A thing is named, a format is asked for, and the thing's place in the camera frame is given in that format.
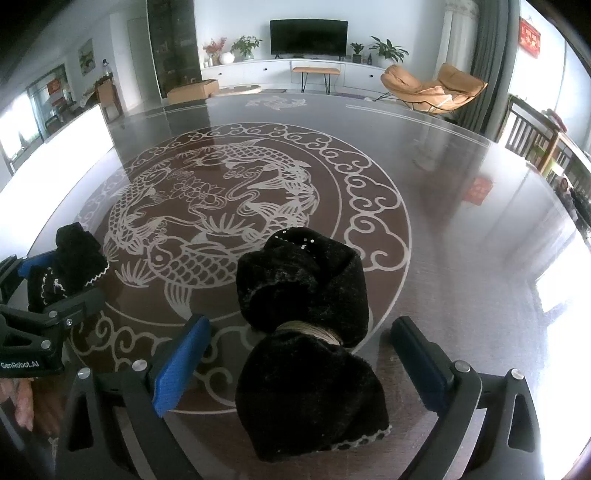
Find green potted plant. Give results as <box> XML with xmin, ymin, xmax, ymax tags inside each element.
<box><xmin>230</xmin><ymin>35</ymin><xmax>263</xmax><ymax>61</ymax></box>
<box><xmin>370</xmin><ymin>36</ymin><xmax>410</xmax><ymax>64</ymax></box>

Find dark glass display cabinet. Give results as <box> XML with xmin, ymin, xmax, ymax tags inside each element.
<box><xmin>146</xmin><ymin>0</ymin><xmax>201</xmax><ymax>99</ymax></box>

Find left hand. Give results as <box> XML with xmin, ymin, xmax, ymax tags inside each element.
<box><xmin>1</xmin><ymin>378</ymin><xmax>64</xmax><ymax>438</ymax></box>

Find orange lounge chair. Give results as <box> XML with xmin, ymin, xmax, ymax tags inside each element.
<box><xmin>381</xmin><ymin>63</ymin><xmax>488</xmax><ymax>115</ymax></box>

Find black fuzzy scrunchie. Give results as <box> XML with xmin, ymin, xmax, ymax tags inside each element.
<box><xmin>27</xmin><ymin>222</ymin><xmax>109</xmax><ymax>313</ymax></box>

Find cardboard box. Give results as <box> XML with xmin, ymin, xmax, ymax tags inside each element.
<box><xmin>167</xmin><ymin>79</ymin><xmax>219</xmax><ymax>105</ymax></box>

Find green potted plant left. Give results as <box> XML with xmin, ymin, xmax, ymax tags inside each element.
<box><xmin>230</xmin><ymin>35</ymin><xmax>263</xmax><ymax>61</ymax></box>

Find dark wooden chair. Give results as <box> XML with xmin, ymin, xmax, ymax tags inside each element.
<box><xmin>496</xmin><ymin>95</ymin><xmax>574</xmax><ymax>177</ymax></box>

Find white storage box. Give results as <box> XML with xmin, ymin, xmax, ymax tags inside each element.
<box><xmin>1</xmin><ymin>105</ymin><xmax>114</xmax><ymax>197</ymax></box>

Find white tv cabinet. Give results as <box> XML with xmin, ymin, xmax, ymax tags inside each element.
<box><xmin>201</xmin><ymin>59</ymin><xmax>387</xmax><ymax>94</ymax></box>

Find green potted plant right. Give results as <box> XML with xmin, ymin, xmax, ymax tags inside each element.
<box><xmin>370</xmin><ymin>36</ymin><xmax>410</xmax><ymax>64</ymax></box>

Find black flat television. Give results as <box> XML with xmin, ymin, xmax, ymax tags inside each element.
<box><xmin>270</xmin><ymin>19</ymin><xmax>349</xmax><ymax>57</ymax></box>

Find red flower vase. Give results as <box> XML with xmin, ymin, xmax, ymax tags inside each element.
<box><xmin>202</xmin><ymin>37</ymin><xmax>226</xmax><ymax>66</ymax></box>

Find small wooden bench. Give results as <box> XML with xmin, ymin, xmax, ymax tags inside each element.
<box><xmin>291</xmin><ymin>66</ymin><xmax>342</xmax><ymax>95</ymax></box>

